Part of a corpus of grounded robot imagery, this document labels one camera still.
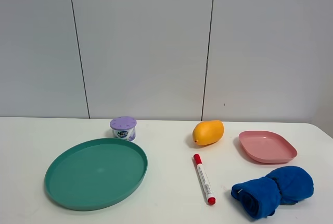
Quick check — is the pink square plate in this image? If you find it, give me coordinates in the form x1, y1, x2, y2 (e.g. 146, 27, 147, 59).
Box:
238, 131, 298, 164

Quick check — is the rolled blue towel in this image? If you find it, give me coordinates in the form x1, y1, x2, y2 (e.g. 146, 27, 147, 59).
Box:
231, 166, 314, 219

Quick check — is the red white marker pen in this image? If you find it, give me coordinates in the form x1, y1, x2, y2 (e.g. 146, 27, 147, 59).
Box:
193, 154, 216, 206

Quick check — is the round green plate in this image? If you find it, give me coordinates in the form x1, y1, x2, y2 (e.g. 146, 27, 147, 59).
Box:
44, 138, 148, 211

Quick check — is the yellow mango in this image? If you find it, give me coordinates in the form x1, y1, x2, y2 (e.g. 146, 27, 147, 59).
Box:
192, 120, 224, 146

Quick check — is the purple air freshener can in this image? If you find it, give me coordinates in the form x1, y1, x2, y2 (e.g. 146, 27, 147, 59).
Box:
110, 116, 137, 141

